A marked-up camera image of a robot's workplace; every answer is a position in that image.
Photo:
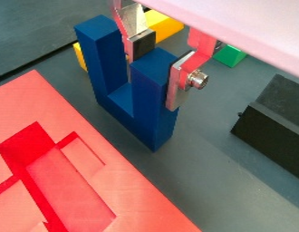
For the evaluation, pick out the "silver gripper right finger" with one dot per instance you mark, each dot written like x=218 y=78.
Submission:
x=185 y=73

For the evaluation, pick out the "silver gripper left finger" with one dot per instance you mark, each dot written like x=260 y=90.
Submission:
x=130 y=20

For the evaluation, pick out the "blue U-shaped block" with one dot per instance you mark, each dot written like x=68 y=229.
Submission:
x=129 y=89

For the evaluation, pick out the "red slotted board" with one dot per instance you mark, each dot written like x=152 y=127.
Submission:
x=65 y=182

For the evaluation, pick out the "yellow long block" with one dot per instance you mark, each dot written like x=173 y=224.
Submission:
x=164 y=25

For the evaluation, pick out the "green stepped block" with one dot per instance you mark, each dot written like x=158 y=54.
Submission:
x=229 y=56

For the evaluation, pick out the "black angle bracket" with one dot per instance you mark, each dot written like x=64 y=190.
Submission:
x=268 y=124

